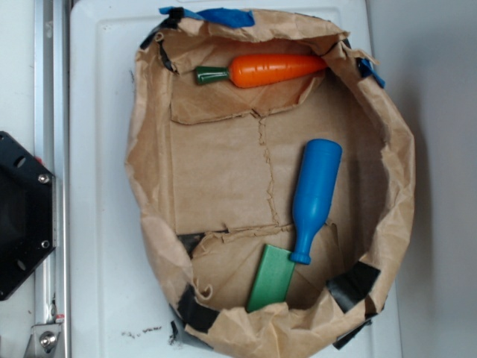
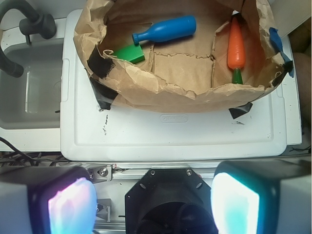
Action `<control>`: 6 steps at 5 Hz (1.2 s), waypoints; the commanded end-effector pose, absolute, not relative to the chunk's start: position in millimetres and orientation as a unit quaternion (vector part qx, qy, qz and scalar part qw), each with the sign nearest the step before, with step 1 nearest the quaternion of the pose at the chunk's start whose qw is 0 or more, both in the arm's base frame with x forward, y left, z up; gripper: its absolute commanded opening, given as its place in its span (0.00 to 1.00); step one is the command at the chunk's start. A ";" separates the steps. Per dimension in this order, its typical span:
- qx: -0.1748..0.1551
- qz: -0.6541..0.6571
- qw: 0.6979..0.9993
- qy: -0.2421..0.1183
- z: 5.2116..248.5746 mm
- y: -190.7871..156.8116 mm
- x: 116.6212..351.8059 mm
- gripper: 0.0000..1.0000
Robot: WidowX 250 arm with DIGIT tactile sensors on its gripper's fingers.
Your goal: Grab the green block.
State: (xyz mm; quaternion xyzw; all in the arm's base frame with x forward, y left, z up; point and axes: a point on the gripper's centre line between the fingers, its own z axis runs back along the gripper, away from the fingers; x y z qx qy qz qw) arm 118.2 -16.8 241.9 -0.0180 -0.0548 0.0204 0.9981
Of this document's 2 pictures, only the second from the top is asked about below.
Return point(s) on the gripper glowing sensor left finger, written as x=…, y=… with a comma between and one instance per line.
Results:
x=46, y=200

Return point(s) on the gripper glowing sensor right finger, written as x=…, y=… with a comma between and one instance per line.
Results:
x=262, y=197

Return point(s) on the green block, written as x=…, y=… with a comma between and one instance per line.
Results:
x=131, y=53

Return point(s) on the black tape right lower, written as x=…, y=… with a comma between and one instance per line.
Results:
x=240, y=110

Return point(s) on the black tape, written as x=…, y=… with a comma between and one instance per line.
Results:
x=104, y=95
x=240, y=110
x=100, y=67

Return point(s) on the grey sink basin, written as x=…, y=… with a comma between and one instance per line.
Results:
x=32, y=101

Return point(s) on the white plastic bin lid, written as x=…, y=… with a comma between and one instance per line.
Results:
x=88, y=133

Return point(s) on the black tape left lower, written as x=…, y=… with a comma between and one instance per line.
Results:
x=104, y=95

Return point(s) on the brown paper bag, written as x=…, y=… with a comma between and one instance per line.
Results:
x=188, y=75

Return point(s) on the black tape left upper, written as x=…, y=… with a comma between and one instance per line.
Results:
x=100, y=67

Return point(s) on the orange toy carrot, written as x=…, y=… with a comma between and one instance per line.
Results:
x=236, y=57

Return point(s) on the black faucet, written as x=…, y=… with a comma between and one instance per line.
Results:
x=33, y=23

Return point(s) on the blue toy bottle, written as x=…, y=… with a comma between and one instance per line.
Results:
x=167, y=30

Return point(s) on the black octagonal mount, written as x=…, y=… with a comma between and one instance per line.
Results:
x=169, y=201

